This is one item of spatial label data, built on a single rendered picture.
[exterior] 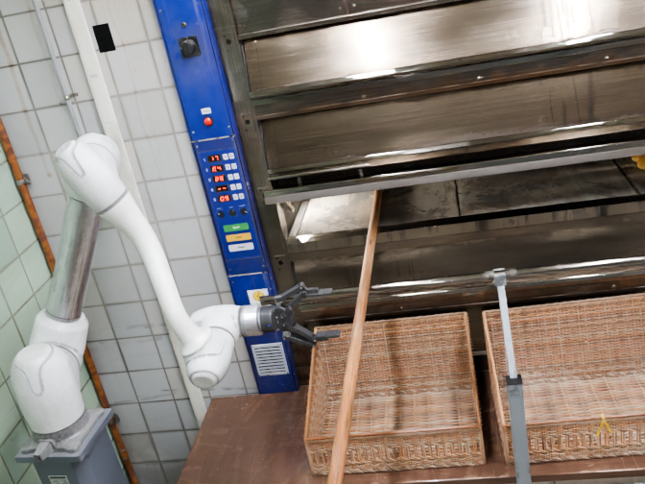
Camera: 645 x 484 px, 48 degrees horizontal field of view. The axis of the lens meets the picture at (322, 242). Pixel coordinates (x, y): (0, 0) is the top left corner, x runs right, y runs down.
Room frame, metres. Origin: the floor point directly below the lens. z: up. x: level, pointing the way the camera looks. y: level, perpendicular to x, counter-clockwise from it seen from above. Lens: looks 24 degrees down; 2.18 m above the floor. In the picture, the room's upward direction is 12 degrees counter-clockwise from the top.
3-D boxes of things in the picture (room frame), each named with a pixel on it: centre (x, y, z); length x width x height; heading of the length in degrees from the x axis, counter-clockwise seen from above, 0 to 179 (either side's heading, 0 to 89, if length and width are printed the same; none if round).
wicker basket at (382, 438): (2.01, -0.13, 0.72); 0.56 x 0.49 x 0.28; 79
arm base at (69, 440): (1.72, 0.84, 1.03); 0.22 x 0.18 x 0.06; 164
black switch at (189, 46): (2.32, 0.29, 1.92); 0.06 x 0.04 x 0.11; 78
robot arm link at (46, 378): (1.75, 0.83, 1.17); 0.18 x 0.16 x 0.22; 7
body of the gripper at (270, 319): (1.80, 0.17, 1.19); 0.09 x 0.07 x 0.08; 78
